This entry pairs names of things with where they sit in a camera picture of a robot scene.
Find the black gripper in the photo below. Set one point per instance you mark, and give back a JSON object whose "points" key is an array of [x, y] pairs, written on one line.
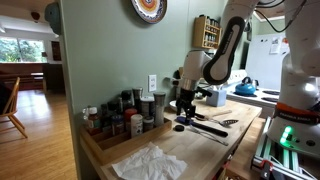
{"points": [[186, 97]]}

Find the small black round lid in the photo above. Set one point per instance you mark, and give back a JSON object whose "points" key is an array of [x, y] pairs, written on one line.
{"points": [[179, 128]]}

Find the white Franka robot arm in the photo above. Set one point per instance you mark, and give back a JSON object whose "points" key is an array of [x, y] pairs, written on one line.
{"points": [[226, 50]]}

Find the tall clear glass spice bottle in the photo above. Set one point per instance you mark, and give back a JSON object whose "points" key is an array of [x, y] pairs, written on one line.
{"points": [[159, 110]]}

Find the small dark capped spice jar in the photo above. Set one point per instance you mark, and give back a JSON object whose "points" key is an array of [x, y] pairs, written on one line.
{"points": [[148, 124]]}

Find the silver metal fork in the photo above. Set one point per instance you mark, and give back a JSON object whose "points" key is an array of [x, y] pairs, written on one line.
{"points": [[216, 140]]}

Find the white plastic spice bottle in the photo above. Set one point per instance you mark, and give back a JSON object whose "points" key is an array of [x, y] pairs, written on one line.
{"points": [[136, 126]]}

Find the dark glass spice bottle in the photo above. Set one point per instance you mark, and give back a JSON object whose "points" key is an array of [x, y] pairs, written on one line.
{"points": [[126, 98], [106, 120]]}

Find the blue capped spice jar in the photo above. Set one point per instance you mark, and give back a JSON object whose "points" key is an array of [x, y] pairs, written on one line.
{"points": [[117, 126]]}

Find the wooden spice tray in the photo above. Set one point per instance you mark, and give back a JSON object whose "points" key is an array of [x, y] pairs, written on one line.
{"points": [[110, 146]]}

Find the white capped red spice bottle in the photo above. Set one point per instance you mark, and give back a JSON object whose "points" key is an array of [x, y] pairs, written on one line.
{"points": [[94, 121]]}

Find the small white bowl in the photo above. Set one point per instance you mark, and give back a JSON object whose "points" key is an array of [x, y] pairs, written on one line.
{"points": [[172, 106]]}

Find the light blue tissue box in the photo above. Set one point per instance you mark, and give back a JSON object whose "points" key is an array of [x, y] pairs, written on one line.
{"points": [[216, 98]]}

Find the wooden cooking spoon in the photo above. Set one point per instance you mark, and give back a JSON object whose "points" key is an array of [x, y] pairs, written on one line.
{"points": [[221, 113]]}

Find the dark pepper grinder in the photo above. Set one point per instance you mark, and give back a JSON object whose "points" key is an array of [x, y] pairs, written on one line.
{"points": [[137, 96]]}

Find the crumpled white paper towel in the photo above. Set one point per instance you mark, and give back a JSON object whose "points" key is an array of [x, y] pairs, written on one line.
{"points": [[150, 165]]}

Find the blue tea kettle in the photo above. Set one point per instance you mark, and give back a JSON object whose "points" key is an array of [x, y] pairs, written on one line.
{"points": [[245, 88]]}

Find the white kitchen stove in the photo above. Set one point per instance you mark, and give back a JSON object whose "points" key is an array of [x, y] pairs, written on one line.
{"points": [[250, 100]]}

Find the white refrigerator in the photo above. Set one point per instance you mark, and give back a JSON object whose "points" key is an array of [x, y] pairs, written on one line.
{"points": [[263, 63]]}

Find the wooden dining chair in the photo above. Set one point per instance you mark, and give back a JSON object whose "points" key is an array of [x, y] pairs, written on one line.
{"points": [[15, 96]]}

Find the white wall power outlet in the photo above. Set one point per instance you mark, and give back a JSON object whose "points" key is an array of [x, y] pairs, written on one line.
{"points": [[152, 83]]}

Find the wooden wall spice rack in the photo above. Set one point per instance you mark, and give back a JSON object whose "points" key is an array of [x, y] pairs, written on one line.
{"points": [[199, 33]]}

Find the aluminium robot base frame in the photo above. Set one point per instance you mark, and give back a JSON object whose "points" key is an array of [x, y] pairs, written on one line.
{"points": [[276, 156]]}

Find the colourful patterned wall plate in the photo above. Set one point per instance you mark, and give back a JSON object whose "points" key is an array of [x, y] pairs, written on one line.
{"points": [[150, 8]]}

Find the grey wall mounted object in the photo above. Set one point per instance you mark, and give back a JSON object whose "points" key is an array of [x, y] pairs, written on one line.
{"points": [[53, 16]]}

